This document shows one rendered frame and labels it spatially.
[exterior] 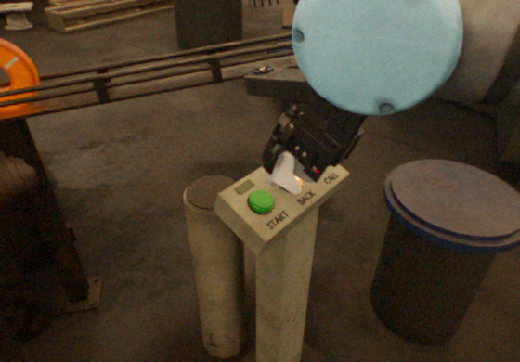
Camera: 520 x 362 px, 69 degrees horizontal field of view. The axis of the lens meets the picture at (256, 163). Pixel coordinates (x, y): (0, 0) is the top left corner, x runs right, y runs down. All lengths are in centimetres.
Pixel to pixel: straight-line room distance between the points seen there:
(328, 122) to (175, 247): 104
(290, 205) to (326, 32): 43
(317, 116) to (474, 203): 63
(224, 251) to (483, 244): 53
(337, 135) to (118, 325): 96
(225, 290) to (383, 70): 73
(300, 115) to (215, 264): 46
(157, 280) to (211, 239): 56
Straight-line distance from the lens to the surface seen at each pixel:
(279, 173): 51
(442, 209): 95
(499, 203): 103
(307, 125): 44
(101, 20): 447
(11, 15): 463
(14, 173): 99
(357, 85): 23
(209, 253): 80
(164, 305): 124
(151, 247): 141
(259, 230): 57
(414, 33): 21
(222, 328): 101
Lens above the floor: 99
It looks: 34 degrees down
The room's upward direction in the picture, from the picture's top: straight up
